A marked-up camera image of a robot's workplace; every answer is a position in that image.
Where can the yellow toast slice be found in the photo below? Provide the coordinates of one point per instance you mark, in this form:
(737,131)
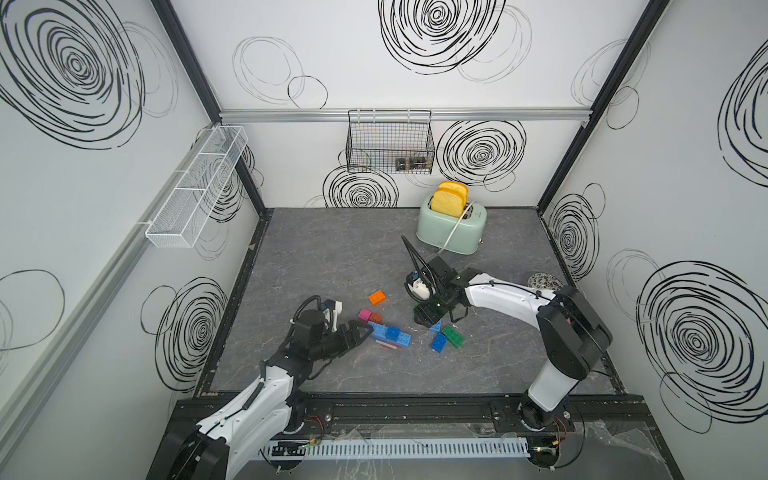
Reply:
(448,202)
(458,189)

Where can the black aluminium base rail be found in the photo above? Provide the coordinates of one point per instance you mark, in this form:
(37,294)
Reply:
(502,411)

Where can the dark object in basket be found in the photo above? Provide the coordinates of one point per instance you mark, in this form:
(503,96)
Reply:
(406,164)

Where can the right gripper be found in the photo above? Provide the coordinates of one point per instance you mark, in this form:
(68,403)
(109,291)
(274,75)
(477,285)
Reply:
(425,317)

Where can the yellow toast slice front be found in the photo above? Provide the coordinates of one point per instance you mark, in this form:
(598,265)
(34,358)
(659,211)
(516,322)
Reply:
(448,202)

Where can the mint green toaster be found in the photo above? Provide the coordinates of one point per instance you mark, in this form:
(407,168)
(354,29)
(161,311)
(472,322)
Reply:
(448,233)

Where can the black wire basket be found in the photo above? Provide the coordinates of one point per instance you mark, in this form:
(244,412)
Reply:
(375,138)

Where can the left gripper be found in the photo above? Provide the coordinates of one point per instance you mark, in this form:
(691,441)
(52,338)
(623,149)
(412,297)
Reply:
(354,337)

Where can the orange rectangular brick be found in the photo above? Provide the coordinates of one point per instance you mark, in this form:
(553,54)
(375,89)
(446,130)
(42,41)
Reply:
(377,298)

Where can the green flat brick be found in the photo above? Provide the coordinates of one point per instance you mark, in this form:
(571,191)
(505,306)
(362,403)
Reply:
(452,336)

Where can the white cable duct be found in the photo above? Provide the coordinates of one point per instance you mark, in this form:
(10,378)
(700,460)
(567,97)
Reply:
(399,449)

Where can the yellow toast slice back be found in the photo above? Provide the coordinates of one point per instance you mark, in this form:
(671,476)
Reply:
(458,189)

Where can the small dark blue brick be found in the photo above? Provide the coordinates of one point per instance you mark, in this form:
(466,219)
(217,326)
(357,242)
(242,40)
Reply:
(393,334)

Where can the red rectangular brick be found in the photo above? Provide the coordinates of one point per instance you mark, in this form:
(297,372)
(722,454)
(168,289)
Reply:
(388,345)

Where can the white wire shelf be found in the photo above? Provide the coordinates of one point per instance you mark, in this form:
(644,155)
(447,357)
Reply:
(203,177)

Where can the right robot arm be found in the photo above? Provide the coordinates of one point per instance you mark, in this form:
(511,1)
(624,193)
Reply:
(573,334)

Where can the blue square brick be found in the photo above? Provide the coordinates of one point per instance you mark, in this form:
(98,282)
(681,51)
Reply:
(439,343)

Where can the speckled plate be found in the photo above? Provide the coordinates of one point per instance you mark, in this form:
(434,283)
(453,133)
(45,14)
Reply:
(544,281)

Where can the pink square brick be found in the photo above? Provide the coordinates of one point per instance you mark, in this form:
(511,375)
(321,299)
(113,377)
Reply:
(364,315)

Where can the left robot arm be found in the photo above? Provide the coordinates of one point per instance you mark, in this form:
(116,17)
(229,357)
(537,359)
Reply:
(221,444)

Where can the light blue long brick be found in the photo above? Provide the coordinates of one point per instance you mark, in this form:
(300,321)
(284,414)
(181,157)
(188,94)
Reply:
(380,334)

